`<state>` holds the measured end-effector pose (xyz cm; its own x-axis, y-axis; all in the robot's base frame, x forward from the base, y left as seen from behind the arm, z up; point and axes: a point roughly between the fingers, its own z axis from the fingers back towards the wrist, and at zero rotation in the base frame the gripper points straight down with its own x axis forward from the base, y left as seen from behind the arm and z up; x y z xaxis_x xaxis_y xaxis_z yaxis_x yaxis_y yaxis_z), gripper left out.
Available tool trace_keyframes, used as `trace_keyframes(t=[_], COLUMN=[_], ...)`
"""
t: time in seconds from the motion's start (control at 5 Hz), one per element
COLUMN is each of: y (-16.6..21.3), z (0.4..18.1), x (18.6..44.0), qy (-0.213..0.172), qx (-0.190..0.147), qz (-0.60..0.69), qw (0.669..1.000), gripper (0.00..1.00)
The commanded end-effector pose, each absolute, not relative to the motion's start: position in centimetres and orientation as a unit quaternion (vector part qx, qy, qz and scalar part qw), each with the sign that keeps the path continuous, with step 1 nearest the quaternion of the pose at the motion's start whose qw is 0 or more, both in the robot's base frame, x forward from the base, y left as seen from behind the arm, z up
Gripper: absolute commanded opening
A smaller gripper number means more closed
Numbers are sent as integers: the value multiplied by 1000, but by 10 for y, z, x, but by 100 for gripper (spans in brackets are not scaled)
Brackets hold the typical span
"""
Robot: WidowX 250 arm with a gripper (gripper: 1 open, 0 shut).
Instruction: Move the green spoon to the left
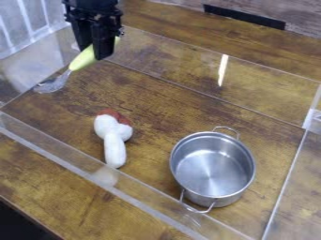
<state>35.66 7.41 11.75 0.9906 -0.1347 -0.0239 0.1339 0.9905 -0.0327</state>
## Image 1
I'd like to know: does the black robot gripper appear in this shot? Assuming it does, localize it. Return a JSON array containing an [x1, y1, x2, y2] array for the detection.
[[62, 0, 124, 60]]

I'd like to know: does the green handled metal spoon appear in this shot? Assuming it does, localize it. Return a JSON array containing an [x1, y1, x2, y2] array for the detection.
[[33, 36, 122, 95]]

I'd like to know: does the white red plush mushroom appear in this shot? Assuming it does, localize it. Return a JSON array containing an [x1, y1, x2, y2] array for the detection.
[[94, 109, 133, 168]]

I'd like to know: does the stainless steel pot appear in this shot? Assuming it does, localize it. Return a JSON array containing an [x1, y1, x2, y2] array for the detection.
[[170, 127, 256, 214]]

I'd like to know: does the clear acrylic front barrier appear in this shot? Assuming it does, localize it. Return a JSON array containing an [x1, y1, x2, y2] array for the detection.
[[0, 112, 253, 240]]

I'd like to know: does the clear acrylic triangle bracket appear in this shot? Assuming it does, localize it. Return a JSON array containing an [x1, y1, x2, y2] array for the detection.
[[71, 42, 81, 52]]

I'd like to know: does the black wall strip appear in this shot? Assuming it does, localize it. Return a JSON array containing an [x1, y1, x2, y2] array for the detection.
[[204, 4, 287, 30]]

